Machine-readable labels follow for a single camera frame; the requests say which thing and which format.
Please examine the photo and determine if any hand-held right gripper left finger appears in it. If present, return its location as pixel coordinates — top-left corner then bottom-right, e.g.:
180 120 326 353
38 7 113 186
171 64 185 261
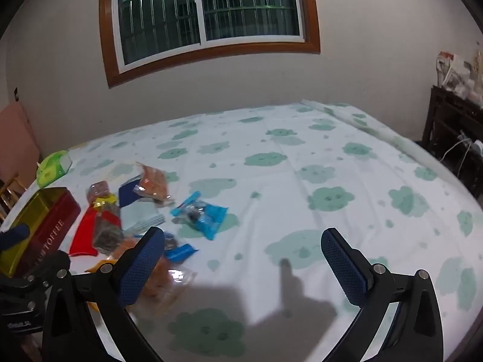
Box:
41 226 167 362

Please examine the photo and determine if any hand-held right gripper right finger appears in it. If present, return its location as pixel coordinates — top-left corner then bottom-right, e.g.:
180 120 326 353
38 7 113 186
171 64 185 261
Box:
321 227 444 362

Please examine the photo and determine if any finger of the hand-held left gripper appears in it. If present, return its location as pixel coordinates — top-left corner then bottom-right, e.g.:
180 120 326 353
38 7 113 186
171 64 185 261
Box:
0 223 31 251
23 251 72 291

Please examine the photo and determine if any clear orange cracker pack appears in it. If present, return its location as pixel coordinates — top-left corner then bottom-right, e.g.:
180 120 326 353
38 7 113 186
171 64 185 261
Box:
124 249 197 313

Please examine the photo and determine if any red snack packet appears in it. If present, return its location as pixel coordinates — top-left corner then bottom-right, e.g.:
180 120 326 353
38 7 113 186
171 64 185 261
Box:
69 205 121 257

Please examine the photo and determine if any small blue snack wrapper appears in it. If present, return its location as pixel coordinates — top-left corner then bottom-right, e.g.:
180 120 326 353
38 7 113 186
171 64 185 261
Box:
163 234 199 264

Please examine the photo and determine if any red and gold tin box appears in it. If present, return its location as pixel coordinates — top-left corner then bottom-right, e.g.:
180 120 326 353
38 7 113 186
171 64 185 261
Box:
0 186 82 278

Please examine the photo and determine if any dark seaweed snack block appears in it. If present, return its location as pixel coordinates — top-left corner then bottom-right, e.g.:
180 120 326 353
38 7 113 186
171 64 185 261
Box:
92 211 125 255

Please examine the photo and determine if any navy and light blue packet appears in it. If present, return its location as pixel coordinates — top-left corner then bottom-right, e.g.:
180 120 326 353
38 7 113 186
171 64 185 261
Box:
118 175 167 234

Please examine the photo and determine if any blue candy wrapper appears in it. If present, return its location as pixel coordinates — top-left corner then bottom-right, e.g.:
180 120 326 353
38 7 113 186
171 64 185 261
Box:
170 190 229 241

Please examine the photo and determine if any round orange cracker packet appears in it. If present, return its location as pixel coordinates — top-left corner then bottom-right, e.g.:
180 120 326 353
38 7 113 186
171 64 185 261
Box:
133 162 176 207

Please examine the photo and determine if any light wooden chair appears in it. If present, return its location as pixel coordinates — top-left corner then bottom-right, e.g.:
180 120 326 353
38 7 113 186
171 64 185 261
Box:
0 173 29 219

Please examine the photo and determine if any green tissue pack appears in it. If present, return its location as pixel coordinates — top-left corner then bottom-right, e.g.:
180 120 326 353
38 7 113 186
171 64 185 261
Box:
36 150 73 188

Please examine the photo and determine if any wooden chair with pink cloth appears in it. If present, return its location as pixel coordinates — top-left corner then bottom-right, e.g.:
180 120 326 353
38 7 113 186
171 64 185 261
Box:
0 103 40 193

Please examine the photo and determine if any dark wooden cabinet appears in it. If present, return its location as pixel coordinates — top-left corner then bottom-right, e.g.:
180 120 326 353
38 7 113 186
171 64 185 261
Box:
422 86 483 200

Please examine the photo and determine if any pile of white bags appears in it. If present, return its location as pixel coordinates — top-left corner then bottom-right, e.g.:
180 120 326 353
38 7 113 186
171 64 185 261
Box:
436 51 483 100

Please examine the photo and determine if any brown framed barred window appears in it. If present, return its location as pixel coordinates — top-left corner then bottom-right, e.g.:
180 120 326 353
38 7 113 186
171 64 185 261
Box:
99 0 321 89

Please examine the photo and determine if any white charger cable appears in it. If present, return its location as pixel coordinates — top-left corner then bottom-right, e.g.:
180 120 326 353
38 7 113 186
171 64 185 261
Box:
441 130 483 174

